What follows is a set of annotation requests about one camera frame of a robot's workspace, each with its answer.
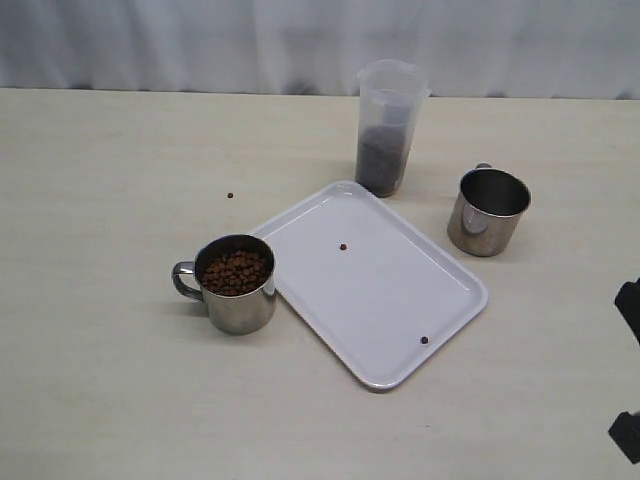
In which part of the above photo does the white plastic tray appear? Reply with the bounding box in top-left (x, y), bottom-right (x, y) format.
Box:
top-left (252, 181), bottom-right (489, 391)

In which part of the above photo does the steel mug with kibble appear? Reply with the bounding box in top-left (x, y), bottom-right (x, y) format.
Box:
top-left (447, 163), bottom-right (531, 257)
top-left (171, 234), bottom-right (276, 335)

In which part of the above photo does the white curtain backdrop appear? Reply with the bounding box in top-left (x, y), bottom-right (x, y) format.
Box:
top-left (1, 1), bottom-right (639, 100)

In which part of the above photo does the clear plastic pitcher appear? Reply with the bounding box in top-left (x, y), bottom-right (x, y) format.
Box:
top-left (355, 59), bottom-right (431, 198)

